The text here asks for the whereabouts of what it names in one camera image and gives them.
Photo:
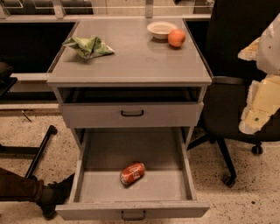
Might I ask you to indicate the orange fruit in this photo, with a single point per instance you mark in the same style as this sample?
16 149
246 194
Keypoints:
176 38

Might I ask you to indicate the grey drawer cabinet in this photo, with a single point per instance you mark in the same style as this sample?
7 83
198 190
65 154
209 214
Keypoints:
142 69

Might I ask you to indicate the black chair base leg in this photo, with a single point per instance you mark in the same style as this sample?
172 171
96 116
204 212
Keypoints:
36 152

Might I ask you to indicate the white bowl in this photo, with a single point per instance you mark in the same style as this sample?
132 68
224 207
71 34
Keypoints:
160 30

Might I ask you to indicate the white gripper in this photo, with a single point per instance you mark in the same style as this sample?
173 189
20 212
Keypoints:
269 49

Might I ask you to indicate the red coke can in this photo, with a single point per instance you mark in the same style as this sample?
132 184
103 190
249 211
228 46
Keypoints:
132 173

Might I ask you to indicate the green chip bag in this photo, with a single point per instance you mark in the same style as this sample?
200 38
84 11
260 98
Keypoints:
88 48

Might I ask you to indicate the person's leg brown trousers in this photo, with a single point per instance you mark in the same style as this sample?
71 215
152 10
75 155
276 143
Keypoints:
16 188

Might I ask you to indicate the black shoe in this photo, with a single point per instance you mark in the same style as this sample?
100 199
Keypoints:
55 194

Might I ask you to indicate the closed upper drawer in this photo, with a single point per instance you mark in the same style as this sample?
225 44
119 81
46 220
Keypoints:
130 115

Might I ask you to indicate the black office chair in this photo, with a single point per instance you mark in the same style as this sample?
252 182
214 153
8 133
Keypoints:
233 25

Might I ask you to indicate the open middle drawer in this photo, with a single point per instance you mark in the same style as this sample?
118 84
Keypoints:
165 190

